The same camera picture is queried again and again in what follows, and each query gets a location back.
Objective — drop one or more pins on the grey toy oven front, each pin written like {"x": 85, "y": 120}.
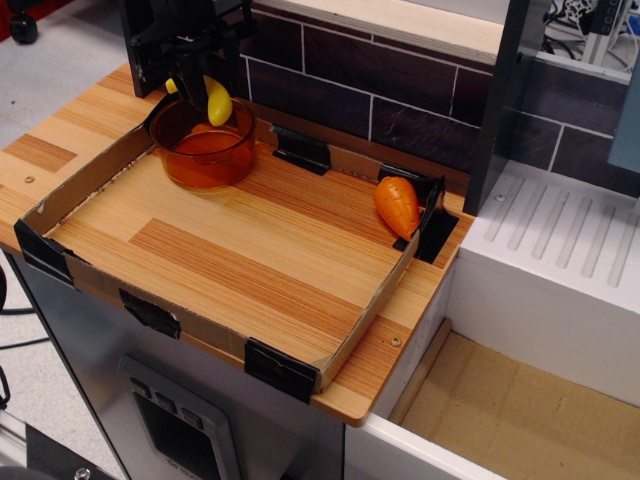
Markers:
{"x": 166, "y": 409}

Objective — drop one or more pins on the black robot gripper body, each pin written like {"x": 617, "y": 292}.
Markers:
{"x": 159, "y": 30}

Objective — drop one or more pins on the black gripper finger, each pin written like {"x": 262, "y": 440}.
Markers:
{"x": 188, "y": 75}
{"x": 227, "y": 63}

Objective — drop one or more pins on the dark grey vertical post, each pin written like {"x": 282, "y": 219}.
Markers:
{"x": 521, "y": 41}

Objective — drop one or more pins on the yellow toy banana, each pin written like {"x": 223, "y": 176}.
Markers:
{"x": 219, "y": 107}

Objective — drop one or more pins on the black chair caster wheel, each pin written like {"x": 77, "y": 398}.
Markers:
{"x": 22, "y": 26}

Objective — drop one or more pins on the orange toy carrot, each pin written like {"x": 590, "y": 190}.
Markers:
{"x": 397, "y": 204}

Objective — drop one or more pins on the white toy sink drainboard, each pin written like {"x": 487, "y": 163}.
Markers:
{"x": 548, "y": 275}

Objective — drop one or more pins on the orange transparent plastic pot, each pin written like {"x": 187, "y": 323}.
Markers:
{"x": 198, "y": 155}

